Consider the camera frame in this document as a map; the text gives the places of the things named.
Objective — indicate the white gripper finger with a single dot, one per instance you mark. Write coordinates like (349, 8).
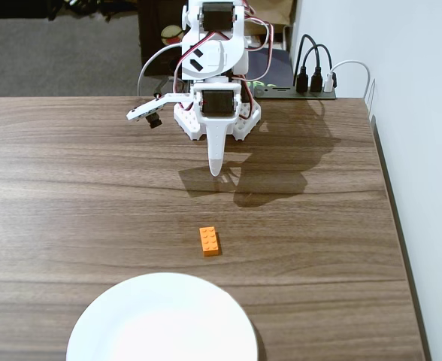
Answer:
(216, 150)

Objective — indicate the brown paper bag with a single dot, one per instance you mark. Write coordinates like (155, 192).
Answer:
(277, 11)

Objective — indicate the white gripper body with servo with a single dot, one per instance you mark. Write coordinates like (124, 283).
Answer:
(216, 103)

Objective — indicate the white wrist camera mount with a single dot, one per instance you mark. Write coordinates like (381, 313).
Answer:
(146, 109)

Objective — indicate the dark cabinet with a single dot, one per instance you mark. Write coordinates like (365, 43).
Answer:
(149, 22)

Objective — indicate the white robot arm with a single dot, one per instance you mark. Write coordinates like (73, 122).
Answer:
(221, 56)

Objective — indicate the white round plate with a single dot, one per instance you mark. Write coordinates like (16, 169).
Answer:
(162, 323)

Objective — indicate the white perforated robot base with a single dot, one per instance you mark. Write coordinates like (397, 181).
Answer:
(191, 124)

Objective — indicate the orange lego block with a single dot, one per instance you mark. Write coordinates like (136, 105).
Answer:
(210, 242)

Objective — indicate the black furniture clutter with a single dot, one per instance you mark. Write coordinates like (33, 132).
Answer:
(18, 7)

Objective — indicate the red and white ball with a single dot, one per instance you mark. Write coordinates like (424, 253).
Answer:
(170, 35)

